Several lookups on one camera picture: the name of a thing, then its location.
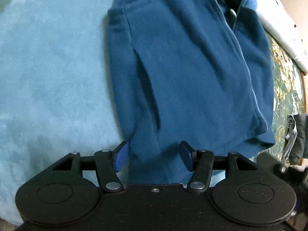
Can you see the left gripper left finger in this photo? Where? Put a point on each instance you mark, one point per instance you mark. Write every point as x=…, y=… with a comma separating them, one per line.
x=108, y=164

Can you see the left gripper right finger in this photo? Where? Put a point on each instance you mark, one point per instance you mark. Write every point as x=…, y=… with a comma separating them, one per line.
x=200, y=163

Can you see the blue fleece jacket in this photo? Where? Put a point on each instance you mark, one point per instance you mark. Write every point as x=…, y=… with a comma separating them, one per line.
x=189, y=70

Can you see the teal floral bed sheet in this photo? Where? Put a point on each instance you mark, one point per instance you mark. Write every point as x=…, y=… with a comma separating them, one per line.
x=57, y=95

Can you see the light blue floral quilt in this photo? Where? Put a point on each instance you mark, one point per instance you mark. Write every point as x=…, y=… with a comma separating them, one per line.
x=283, y=28

